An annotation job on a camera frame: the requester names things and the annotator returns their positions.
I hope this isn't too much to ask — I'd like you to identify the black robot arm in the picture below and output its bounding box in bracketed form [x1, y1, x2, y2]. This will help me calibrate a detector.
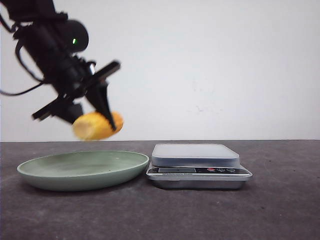
[0, 0, 121, 130]

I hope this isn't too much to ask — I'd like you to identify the yellow corn cob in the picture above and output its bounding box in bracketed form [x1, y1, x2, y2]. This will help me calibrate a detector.
[72, 111, 124, 141]

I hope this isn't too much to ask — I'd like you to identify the silver digital kitchen scale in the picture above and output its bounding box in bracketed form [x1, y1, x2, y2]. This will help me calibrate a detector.
[145, 143, 253, 189]

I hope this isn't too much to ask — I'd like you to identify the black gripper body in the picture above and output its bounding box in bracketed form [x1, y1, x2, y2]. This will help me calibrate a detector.
[32, 56, 121, 121]

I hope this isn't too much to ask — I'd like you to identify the light green oval plate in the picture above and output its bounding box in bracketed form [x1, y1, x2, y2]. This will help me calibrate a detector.
[16, 150, 149, 192]

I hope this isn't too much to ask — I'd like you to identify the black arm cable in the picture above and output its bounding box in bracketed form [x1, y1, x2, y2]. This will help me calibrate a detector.
[0, 14, 47, 97]

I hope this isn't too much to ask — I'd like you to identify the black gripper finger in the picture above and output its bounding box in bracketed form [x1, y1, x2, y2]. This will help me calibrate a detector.
[85, 81, 116, 131]
[56, 103, 84, 124]

